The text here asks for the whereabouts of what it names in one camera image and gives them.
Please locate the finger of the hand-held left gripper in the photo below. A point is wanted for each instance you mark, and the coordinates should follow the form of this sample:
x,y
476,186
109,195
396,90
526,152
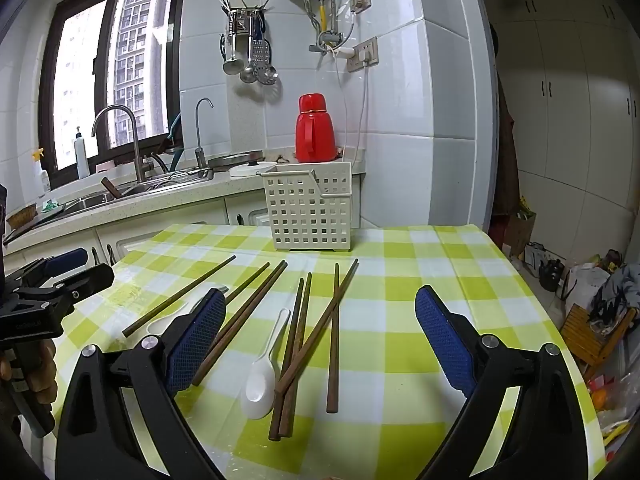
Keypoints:
x,y
67,259
92,277

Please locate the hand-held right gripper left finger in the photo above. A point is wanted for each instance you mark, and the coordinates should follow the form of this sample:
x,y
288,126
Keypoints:
x,y
196,340

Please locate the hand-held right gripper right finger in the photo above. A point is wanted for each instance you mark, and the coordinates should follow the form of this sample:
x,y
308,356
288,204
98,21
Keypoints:
x,y
444,340

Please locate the white plastic spoon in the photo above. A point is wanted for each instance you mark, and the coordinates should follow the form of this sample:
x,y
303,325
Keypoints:
x,y
159,326

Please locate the brown wooden chopstick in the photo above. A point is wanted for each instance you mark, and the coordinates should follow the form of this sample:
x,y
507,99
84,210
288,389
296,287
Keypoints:
x,y
250,305
247,281
333,335
299,340
287,360
180,295
320,320
239,316

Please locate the white ceramic spoon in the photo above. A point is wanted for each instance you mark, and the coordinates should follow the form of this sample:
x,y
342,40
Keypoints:
x,y
260,385

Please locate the white perforated utensil basket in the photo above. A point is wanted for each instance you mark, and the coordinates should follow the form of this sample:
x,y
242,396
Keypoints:
x,y
310,210

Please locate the person's left hand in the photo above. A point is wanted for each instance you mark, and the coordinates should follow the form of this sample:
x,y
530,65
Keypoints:
x,y
40,370

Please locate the green dish cloth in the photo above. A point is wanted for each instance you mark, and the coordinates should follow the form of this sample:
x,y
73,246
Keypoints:
x,y
50,205

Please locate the small wicker basket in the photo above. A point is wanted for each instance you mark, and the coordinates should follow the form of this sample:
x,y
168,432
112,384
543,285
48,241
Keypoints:
x,y
22,216

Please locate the yellow capped spray bottle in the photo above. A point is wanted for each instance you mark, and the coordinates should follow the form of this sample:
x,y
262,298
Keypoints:
x,y
44,180

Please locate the white pump soap bottle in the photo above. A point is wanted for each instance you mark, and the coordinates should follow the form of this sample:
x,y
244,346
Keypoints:
x,y
81,157

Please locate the speckled kitchen countertop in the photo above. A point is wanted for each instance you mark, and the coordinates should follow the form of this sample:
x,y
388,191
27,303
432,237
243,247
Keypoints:
x,y
165,201

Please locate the steel kitchen sink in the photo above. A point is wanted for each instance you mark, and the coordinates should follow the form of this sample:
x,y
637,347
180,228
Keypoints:
x,y
150,189

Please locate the green white checked tablecloth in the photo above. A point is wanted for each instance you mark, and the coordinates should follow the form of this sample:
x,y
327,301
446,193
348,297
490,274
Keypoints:
x,y
380,435

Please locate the black bag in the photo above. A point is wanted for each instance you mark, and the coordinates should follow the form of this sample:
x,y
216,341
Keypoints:
x,y
551,275

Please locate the tall steel kitchen faucet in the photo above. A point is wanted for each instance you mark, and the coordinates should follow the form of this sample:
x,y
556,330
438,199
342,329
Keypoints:
x,y
136,150

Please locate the white plastic bag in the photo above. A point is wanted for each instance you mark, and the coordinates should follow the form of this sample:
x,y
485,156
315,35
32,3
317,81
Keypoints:
x,y
582,280

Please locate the wooden folding stool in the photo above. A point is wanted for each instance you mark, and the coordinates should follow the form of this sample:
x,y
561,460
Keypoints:
x,y
595,340

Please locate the dark framed window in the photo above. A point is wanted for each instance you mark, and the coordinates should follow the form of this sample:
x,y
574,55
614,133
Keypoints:
x,y
80,85

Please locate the white round lid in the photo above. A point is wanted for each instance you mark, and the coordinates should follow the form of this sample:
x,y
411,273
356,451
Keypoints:
x,y
247,170

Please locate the thin steel water faucet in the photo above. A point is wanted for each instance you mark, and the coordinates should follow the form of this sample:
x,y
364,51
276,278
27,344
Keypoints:
x,y
199,135

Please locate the patterned clothes pile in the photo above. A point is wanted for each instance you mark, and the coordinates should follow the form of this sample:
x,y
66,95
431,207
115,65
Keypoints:
x,y
617,290

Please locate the dark round pan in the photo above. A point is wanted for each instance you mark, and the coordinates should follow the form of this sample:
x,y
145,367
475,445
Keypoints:
x,y
235,158

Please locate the brown hanging coat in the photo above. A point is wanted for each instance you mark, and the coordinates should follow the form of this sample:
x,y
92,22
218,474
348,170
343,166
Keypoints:
x,y
506,160

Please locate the red thermos jug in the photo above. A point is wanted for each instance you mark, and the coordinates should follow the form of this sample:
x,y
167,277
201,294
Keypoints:
x,y
315,135

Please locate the steel ladle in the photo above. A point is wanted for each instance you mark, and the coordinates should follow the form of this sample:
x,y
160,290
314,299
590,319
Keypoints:
x,y
231,62
247,74

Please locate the white wardrobe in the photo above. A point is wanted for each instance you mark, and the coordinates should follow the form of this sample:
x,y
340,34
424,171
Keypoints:
x,y
570,110

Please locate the steel skimmer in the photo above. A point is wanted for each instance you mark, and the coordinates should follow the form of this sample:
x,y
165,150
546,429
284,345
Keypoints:
x,y
267,75

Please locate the steel grater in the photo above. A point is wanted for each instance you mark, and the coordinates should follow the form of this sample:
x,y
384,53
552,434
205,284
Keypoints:
x,y
260,52

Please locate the steel wall utensil rack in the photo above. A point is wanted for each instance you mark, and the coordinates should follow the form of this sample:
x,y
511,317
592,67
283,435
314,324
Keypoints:
x,y
240,22

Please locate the beige wall outlet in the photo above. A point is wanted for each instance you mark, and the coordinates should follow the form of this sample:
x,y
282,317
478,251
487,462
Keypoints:
x,y
361,0
363,55

